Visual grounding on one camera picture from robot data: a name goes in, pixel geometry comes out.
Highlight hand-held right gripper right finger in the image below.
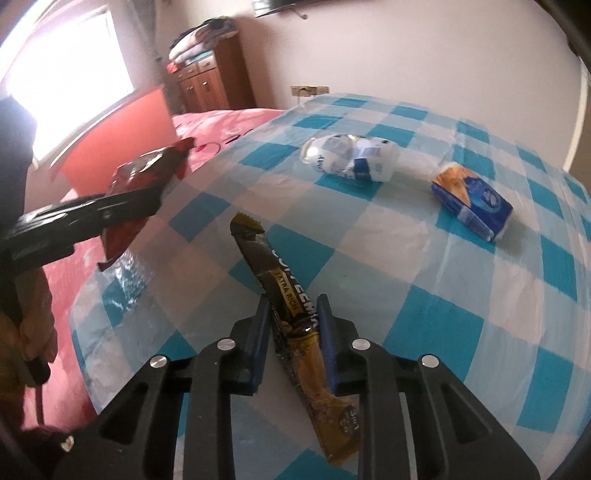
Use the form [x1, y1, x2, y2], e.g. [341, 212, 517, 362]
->
[318, 294, 541, 480]

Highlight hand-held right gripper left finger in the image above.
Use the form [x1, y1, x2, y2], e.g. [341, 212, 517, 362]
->
[52, 294, 272, 480]

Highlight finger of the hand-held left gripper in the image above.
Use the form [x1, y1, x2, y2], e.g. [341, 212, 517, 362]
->
[74, 185, 163, 243]

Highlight red snack packet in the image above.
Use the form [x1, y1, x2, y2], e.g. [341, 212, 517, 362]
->
[97, 137, 195, 273]

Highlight black gold coffee sachet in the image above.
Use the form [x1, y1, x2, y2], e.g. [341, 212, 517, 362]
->
[230, 212, 363, 464]

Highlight white milk pouch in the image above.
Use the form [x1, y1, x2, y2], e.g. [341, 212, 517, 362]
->
[300, 133, 400, 184]

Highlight person's left hand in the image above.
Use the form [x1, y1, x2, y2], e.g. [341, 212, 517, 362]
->
[17, 265, 60, 366]

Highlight red headboard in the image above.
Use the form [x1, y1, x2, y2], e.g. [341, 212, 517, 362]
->
[59, 84, 179, 200]

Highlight blue checkered tablecloth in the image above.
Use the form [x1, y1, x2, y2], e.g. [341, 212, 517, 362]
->
[69, 92, 591, 480]

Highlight pink printed bedsheet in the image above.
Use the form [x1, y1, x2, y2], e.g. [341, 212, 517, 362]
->
[18, 108, 288, 428]

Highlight large bright window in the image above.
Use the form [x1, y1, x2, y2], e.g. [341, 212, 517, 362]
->
[0, 9, 140, 164]

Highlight wooden cabinet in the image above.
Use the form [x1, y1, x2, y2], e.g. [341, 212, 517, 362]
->
[177, 34, 257, 114]

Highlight stack of folded clothes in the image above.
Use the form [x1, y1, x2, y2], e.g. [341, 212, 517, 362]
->
[167, 17, 239, 65]

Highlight blue orange cracker packet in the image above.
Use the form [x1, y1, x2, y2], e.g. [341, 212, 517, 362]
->
[431, 162, 514, 243]

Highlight black wall television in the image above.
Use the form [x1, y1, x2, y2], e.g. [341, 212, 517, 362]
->
[252, 0, 311, 20]

